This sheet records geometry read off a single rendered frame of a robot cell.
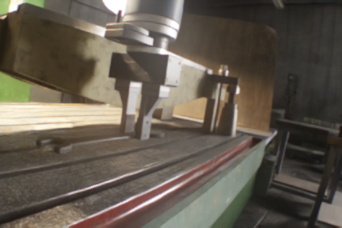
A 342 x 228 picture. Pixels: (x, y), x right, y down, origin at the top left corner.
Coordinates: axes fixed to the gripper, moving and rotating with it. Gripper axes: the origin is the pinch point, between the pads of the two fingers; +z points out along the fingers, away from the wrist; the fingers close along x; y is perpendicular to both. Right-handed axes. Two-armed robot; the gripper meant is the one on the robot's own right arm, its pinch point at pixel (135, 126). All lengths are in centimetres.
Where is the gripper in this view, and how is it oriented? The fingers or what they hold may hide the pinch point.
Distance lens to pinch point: 44.4
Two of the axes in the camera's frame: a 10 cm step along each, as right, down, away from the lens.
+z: -1.5, 9.8, 1.0
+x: -8.5, -1.8, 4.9
